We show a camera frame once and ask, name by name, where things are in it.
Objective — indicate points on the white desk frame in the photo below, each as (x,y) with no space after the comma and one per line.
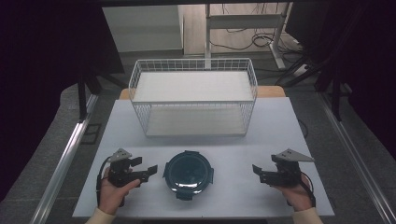
(246,21)

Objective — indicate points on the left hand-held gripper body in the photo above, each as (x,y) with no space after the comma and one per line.
(120,169)

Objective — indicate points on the black square floor plate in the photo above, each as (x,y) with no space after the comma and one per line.
(91,133)

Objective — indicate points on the white power strip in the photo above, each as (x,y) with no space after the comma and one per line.
(301,70)

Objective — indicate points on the aluminium rail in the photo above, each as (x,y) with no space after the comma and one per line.
(62,165)
(358,161)

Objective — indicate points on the person's right hand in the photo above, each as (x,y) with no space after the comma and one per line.
(297,196)

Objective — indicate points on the dark curtain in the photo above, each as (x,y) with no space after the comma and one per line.
(370,62)
(37,77)

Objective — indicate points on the black metal stand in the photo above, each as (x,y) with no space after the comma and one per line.
(336,93)
(82,96)

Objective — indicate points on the white cabinet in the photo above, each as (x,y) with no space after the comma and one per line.
(143,28)

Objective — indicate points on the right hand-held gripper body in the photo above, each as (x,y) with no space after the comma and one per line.
(286,174)

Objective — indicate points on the white table mat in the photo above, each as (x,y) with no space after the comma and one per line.
(264,186)

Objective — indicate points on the dark round lidded food container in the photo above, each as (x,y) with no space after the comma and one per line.
(188,174)

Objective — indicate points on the person's left hand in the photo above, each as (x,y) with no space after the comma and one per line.
(112,194)

